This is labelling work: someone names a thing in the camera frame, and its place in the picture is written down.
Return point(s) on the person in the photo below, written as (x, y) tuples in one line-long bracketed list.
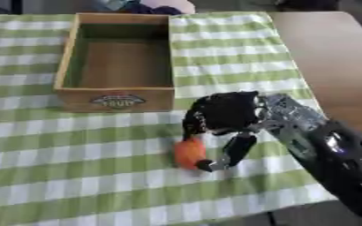
[(138, 6)]

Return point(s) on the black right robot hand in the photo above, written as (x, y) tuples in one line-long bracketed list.
[(225, 111)]

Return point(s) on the tan cardboard box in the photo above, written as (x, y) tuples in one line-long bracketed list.
[(117, 63)]

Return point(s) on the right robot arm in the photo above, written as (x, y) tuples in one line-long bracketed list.
[(323, 147)]

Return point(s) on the orange toy fruit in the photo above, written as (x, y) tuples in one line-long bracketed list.
[(189, 153)]

